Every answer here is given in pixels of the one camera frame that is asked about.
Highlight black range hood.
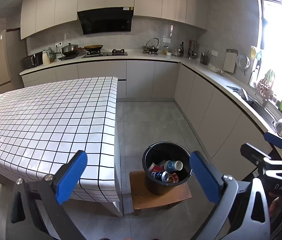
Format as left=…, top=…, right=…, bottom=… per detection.
left=77, top=7, right=134, bottom=35

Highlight blue drink can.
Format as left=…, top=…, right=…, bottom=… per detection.
left=153, top=171, right=169, bottom=183

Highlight black gas stove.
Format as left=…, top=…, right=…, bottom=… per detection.
left=82, top=49, right=128, bottom=58

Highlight bright window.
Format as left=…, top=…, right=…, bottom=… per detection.
left=250, top=0, right=282, bottom=110

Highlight grey pot with lid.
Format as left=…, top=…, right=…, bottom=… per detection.
left=61, top=42, right=84, bottom=57

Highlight grey lower cabinets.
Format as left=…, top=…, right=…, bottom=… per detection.
left=19, top=59, right=274, bottom=178

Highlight dark kettle with handle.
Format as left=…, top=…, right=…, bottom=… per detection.
left=142, top=37, right=160, bottom=55

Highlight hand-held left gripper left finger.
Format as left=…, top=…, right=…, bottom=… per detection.
left=10, top=150, right=88, bottom=240

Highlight black induction cooker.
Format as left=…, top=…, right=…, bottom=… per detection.
left=57, top=54, right=82, bottom=61

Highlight black microwave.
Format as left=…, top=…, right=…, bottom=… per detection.
left=23, top=51, right=45, bottom=69

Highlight white cutting board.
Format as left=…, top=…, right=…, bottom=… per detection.
left=222, top=49, right=238, bottom=74

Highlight black plastic bin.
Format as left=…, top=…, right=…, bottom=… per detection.
left=142, top=141, right=193, bottom=196

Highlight white checkered tablecloth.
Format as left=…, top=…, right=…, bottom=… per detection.
left=0, top=76, right=121, bottom=203

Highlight white round colander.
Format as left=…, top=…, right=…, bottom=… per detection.
left=236, top=54, right=251, bottom=75

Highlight green teapot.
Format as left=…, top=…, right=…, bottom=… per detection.
left=47, top=47, right=57, bottom=62

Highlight beige fridge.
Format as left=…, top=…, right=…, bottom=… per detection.
left=0, top=29, right=27, bottom=94

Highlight red paper cup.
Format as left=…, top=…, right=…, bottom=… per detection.
left=148, top=162, right=166, bottom=173

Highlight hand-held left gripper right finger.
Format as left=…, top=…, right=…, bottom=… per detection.
left=189, top=151, right=272, bottom=240

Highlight blue and white paper cup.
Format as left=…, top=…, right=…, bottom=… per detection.
left=164, top=160, right=183, bottom=172

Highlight brown wooden stool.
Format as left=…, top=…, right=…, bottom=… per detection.
left=129, top=170, right=192, bottom=215

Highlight kitchen sink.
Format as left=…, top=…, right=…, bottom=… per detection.
left=227, top=85, right=282, bottom=140

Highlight dark chopstick holder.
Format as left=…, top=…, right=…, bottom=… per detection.
left=200, top=50, right=211, bottom=65

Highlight black wok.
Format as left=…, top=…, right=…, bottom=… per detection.
left=84, top=44, right=104, bottom=52

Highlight metal utensil holder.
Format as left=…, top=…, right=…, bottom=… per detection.
left=187, top=39, right=198, bottom=59

